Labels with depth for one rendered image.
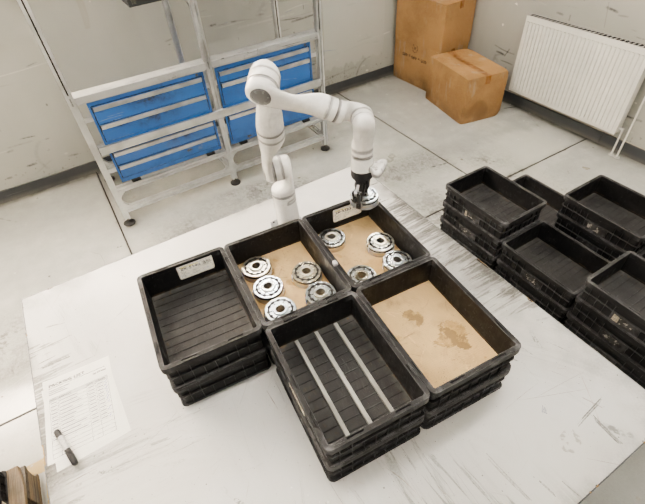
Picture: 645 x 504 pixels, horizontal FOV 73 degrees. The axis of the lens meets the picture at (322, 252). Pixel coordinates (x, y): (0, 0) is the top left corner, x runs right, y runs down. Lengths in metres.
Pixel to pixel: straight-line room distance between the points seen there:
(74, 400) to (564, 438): 1.47
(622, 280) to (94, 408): 2.10
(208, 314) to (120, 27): 2.71
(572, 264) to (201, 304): 1.74
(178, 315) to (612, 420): 1.35
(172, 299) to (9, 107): 2.59
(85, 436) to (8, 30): 2.83
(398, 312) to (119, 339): 0.98
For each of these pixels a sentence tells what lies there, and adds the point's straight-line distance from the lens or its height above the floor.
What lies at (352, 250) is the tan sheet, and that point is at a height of 0.83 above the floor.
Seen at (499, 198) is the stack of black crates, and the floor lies 0.49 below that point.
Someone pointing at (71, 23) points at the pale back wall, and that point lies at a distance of 3.76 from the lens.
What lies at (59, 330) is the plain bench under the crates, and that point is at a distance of 1.87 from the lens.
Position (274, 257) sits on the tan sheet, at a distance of 1.61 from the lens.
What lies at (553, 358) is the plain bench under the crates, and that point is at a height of 0.70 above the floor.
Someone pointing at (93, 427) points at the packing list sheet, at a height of 0.70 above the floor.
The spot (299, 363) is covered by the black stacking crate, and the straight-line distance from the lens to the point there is 1.32.
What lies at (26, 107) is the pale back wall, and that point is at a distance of 3.90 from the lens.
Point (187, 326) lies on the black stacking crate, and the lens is 1.49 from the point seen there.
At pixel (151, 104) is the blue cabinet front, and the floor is 0.77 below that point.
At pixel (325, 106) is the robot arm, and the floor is 1.38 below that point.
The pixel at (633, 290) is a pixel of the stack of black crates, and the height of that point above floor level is 0.49.
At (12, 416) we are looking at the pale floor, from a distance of 2.71.
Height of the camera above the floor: 1.96
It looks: 45 degrees down
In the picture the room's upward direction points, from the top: 5 degrees counter-clockwise
